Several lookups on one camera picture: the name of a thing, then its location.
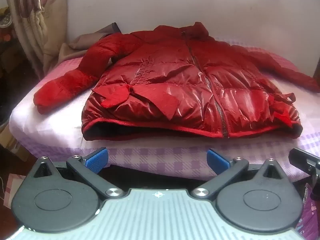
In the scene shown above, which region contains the beige crumpled cloth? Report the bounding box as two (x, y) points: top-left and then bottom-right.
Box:
(61, 22), (123, 65)

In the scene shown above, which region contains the pink paper bag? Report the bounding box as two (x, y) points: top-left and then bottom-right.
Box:
(4, 173), (26, 202)

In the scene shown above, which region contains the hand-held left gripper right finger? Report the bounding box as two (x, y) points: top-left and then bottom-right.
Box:
(191, 148), (287, 199)

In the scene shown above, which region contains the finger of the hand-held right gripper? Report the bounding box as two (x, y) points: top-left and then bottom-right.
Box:
(288, 147), (320, 178)

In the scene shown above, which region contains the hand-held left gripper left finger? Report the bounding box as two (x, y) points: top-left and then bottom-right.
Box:
(32, 147), (125, 199)

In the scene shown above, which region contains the person's purple printed clothing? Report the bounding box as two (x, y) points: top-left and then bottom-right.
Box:
(294, 181), (320, 240)

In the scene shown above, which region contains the red puffer jacket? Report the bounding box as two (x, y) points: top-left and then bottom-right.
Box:
(33, 22), (320, 141)

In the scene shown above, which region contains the white round fan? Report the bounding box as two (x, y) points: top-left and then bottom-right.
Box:
(0, 13), (12, 29)

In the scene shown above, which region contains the bed with pink checked sheet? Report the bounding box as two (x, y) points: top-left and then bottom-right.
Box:
(9, 34), (320, 183)

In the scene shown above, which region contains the cardboard box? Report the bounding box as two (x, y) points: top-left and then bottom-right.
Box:
(0, 124), (29, 163)

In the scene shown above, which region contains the beige patterned curtain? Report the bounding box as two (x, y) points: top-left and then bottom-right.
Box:
(6, 0), (68, 81)

